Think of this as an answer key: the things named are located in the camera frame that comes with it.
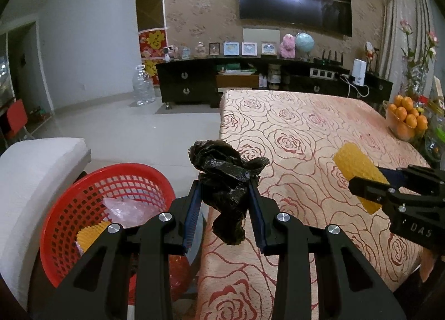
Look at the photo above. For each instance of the clear large water jug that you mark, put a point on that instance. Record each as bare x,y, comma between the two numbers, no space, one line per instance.
144,91

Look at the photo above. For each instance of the rose pattern tablecloth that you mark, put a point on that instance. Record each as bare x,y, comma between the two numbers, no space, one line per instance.
300,133

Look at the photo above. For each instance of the light blue globe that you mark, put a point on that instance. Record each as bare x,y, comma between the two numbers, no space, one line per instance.
304,45

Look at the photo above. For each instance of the white router box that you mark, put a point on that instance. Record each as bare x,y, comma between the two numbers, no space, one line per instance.
359,71

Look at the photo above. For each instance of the white picture frame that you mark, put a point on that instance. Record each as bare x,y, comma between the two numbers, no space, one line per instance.
249,49

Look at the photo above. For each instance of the black plastic bag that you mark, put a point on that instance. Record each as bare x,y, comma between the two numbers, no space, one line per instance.
225,178

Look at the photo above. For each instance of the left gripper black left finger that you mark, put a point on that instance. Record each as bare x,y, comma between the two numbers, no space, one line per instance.
97,287

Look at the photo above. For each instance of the yellow foam fruit net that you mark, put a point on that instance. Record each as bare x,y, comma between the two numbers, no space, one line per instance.
352,162

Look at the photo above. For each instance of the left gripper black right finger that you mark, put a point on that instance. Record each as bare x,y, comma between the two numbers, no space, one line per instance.
318,261

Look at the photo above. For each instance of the white cushioned sofa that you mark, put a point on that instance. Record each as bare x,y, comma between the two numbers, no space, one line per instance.
34,174

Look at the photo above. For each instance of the blue picture frame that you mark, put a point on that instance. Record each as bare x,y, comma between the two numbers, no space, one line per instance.
231,48

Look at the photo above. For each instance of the white security camera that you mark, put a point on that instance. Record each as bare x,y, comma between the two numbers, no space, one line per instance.
169,53

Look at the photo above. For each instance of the red plastic mesh basket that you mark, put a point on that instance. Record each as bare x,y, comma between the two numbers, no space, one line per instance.
82,206

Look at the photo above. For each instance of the red festive wall poster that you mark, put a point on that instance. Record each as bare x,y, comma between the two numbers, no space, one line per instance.
152,43

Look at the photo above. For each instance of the black tv cabinet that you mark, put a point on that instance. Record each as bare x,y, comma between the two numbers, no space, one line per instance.
202,81

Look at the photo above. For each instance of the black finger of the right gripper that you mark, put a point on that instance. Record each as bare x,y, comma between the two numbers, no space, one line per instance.
374,195
418,179

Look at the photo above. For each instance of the bowl of oranges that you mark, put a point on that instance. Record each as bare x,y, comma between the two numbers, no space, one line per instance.
405,120

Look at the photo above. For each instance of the black wifi router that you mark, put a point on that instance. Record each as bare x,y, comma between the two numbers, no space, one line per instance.
330,60

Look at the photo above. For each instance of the artificial flowers in vase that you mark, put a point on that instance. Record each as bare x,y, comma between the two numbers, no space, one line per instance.
417,61

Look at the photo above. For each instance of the pink plush toy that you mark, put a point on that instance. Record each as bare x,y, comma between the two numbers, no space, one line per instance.
287,47

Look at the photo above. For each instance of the clear plastic bag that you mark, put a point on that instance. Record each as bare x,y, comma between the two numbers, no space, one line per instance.
128,212

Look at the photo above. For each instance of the red chair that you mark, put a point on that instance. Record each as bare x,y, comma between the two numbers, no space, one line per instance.
17,119

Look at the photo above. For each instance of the small picture frame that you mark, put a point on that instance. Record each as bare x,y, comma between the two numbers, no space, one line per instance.
269,49

